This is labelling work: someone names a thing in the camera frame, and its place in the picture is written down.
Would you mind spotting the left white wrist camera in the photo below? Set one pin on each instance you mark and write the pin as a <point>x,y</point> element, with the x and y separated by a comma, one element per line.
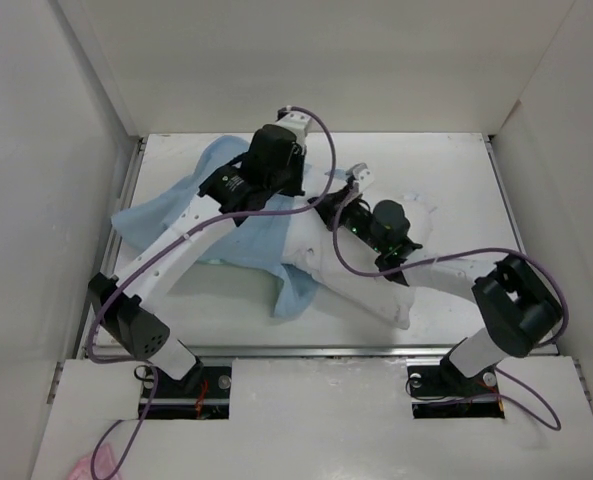
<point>297,122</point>

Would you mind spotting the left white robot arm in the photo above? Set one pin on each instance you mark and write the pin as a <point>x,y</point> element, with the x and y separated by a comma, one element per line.
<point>234,184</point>

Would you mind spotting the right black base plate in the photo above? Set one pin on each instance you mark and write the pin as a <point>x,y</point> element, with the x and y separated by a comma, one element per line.
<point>434,397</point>

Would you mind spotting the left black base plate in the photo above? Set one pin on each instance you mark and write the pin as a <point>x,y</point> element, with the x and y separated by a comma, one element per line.
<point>207,399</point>

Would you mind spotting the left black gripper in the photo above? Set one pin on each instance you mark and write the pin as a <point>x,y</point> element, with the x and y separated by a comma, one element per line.
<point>299,160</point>

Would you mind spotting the blue pillowcase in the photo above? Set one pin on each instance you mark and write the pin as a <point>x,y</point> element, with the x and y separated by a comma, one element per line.
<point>258,243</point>

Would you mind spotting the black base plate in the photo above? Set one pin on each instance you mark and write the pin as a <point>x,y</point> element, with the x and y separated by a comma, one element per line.
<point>207,399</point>
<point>434,397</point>

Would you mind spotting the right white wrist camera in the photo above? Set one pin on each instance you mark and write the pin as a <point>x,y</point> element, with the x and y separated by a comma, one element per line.
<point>360,178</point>

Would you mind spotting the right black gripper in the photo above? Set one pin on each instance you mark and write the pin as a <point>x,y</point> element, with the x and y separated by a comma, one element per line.
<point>328,204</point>

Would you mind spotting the pink cloth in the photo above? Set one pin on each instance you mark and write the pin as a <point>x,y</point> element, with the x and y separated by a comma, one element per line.
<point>104,464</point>

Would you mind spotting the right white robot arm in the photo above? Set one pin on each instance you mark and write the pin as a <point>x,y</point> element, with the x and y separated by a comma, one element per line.
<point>516,307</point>

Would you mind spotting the white pillow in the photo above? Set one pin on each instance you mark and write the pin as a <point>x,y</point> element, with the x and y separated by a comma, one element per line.
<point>308,247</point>

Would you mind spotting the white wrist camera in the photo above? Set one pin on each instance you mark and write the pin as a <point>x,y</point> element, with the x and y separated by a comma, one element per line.
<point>360,178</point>
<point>297,122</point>

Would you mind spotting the aluminium front rail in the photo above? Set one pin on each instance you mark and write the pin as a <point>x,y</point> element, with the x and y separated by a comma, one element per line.
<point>319,351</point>

